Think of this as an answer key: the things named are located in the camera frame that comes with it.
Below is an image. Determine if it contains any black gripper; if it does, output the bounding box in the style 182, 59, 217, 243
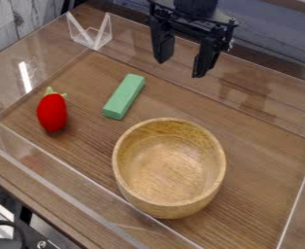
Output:
148, 0, 238, 78

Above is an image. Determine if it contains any red strawberry toy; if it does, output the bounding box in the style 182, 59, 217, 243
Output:
36, 87, 69, 132

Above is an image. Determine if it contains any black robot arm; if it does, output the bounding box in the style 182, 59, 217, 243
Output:
148, 0, 238, 78

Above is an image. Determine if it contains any green rectangular block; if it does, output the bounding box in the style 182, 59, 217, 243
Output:
103, 74, 145, 120

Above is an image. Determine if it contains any wooden bowl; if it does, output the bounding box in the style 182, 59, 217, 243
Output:
112, 118, 228, 219

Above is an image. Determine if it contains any black table clamp base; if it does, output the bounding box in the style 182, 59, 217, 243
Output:
0, 213, 61, 249

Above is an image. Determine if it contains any clear acrylic corner bracket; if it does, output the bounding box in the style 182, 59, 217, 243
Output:
67, 13, 113, 51

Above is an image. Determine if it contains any clear acrylic tray wall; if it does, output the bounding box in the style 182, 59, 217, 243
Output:
0, 123, 202, 249

